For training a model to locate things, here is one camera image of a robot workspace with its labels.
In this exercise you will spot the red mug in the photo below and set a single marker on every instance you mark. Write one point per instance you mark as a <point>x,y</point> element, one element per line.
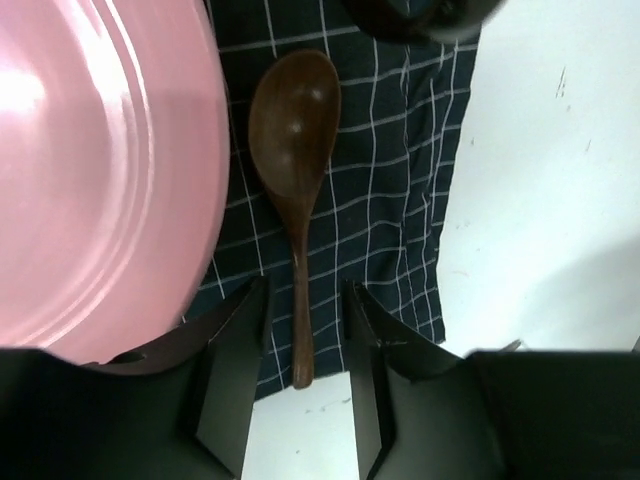
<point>445,22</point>

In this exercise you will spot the pink plastic plate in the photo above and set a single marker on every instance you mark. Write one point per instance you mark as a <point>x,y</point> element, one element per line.
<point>115,159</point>

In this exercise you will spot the brown wooden spoon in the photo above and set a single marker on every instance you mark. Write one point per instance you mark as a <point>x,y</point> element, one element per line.
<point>293,122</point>

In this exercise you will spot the dark checked cloth napkin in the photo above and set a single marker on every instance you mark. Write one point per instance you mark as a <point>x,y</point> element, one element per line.
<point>381,208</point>

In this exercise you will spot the silver table knife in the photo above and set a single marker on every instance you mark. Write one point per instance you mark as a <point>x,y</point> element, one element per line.
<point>513,346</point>

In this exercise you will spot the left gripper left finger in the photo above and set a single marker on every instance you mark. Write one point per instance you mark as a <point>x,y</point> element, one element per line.
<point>178,407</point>

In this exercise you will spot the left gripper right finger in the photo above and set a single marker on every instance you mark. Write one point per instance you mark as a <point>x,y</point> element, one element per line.
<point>421,412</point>

